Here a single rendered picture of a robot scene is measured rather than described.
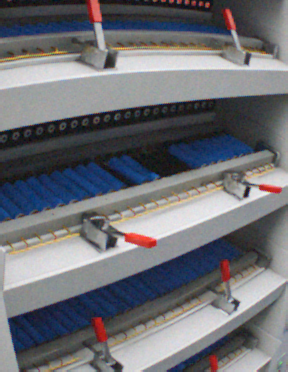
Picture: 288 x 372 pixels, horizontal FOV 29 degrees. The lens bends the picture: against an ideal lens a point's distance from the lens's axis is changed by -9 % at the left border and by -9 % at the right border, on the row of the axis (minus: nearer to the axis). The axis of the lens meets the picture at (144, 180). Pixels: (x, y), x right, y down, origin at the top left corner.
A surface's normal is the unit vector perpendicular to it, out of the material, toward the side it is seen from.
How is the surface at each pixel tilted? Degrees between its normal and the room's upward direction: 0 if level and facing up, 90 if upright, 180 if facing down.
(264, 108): 90
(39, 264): 18
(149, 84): 108
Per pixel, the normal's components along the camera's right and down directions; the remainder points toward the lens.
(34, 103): 0.70, 0.46
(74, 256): 0.22, -0.87
